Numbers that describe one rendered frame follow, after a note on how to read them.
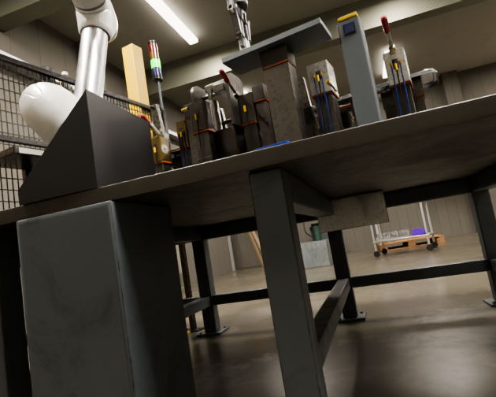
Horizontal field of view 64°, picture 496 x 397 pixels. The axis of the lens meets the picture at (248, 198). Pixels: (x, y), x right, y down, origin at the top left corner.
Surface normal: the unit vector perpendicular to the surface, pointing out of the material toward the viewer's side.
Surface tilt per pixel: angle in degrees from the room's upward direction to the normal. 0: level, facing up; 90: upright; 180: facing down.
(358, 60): 90
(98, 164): 90
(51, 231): 90
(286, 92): 90
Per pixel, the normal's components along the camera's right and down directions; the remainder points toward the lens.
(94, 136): 0.95, -0.18
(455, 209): -0.29, -0.07
